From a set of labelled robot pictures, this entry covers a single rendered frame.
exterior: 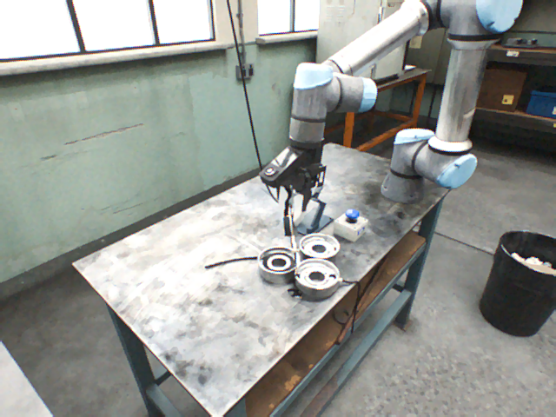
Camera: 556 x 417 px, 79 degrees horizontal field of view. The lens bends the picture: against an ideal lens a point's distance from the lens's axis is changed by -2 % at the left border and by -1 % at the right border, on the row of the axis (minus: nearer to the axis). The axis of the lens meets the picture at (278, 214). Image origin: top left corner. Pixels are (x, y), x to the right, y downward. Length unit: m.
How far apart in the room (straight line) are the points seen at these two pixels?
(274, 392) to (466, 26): 1.00
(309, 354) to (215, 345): 0.36
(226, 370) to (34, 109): 1.70
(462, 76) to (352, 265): 0.55
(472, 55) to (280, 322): 0.78
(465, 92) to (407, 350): 1.20
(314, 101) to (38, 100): 1.61
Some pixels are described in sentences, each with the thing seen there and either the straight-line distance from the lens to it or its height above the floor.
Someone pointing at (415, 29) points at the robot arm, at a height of 1.33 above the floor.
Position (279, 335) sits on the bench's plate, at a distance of 0.75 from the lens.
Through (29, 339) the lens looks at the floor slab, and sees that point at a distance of 2.13.
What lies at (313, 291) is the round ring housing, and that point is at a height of 0.83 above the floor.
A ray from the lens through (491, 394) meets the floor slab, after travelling 1.83.
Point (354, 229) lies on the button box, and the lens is 0.98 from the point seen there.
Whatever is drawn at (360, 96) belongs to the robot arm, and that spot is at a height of 1.21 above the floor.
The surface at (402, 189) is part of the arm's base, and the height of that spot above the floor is 0.85.
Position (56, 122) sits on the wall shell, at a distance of 2.15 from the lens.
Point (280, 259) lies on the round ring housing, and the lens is 0.89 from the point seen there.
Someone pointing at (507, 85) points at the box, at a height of 0.69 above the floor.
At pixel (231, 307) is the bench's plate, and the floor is 0.80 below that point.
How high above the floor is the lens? 1.39
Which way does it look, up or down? 32 degrees down
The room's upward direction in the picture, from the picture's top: straight up
